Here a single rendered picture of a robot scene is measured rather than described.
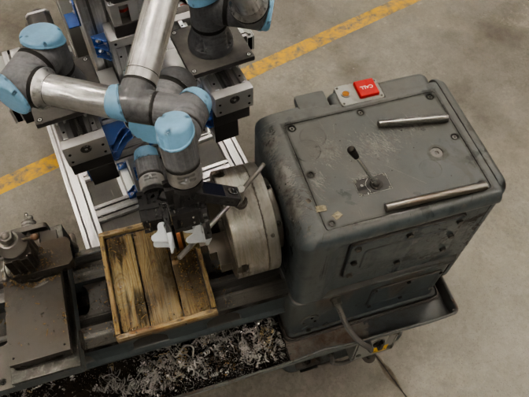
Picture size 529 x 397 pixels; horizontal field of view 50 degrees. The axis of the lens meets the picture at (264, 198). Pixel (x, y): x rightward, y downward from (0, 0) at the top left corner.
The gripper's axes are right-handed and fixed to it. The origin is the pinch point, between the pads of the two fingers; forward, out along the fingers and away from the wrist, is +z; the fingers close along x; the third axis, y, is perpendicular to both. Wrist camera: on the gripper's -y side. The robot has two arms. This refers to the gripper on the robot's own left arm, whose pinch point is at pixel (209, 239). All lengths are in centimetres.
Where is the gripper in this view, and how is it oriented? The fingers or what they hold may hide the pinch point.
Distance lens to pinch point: 135.8
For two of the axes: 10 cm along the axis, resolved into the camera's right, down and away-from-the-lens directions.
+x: 2.9, 6.5, -7.0
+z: 0.8, 7.2, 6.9
